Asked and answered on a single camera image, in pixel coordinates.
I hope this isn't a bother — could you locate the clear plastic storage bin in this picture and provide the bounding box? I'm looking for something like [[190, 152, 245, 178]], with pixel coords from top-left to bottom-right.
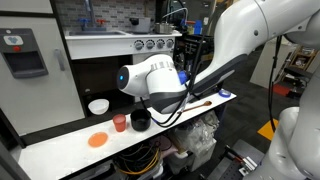
[[165, 147, 214, 175]]

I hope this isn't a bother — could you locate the orange round lid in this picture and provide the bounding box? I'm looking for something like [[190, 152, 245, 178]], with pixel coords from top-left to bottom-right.
[[88, 132, 108, 147]]

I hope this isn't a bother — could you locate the clear plastic bag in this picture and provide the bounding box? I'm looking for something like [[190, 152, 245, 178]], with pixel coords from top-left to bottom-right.
[[173, 111, 219, 155]]

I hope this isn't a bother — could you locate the orange plastic cup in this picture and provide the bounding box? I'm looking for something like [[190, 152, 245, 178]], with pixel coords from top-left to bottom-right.
[[113, 114, 126, 132]]

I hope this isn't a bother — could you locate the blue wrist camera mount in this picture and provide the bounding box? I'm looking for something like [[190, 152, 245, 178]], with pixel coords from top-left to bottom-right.
[[178, 71, 187, 84]]

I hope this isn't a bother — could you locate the white toy refrigerator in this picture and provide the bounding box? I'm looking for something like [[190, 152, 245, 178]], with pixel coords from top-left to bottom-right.
[[0, 0, 84, 135]]

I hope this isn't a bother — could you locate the white bowl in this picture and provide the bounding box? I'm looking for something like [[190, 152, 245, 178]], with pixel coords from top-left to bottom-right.
[[88, 99, 109, 115]]

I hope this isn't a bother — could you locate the yellow cable bundle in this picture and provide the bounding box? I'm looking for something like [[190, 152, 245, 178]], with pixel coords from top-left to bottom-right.
[[114, 144, 163, 176]]

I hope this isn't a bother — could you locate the black 3D printer frame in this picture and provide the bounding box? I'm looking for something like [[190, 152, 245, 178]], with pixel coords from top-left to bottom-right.
[[173, 35, 214, 80]]

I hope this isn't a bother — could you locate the white toy kitchen stove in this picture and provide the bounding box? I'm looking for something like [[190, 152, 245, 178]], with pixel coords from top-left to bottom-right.
[[65, 31, 179, 110]]

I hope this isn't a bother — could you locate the long wooden spoon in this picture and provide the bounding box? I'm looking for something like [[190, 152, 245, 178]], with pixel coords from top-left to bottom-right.
[[178, 101, 212, 114]]

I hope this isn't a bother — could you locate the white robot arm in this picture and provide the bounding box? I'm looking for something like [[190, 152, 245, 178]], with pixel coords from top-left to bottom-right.
[[117, 0, 320, 180]]

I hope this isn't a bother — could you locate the black bowl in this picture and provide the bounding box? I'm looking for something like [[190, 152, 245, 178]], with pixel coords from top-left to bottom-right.
[[130, 109, 151, 132]]

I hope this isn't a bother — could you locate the blue tape roll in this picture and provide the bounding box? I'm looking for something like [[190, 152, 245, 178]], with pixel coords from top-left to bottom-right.
[[218, 89, 231, 98]]

